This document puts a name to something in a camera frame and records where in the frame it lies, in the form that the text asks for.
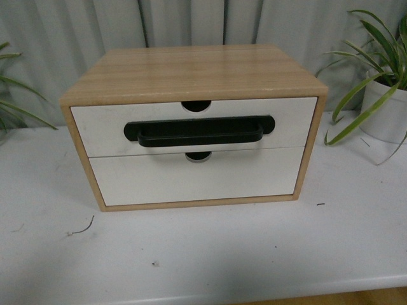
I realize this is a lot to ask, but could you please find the white drawer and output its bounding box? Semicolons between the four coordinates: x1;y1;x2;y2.
71;97;317;158
90;147;303;206

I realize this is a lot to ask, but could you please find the wooden drawer cabinet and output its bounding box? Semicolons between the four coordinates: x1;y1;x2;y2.
60;44;328;212

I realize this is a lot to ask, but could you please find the grey curtain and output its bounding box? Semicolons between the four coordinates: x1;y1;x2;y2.
1;1;406;126

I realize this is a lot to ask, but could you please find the white plant pot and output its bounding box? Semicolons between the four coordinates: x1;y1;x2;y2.
360;80;406;144

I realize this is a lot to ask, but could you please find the green spider plant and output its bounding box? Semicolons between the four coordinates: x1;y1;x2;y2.
324;10;406;149

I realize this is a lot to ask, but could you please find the black drawer handle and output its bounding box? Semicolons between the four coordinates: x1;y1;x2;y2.
123;115;275;147

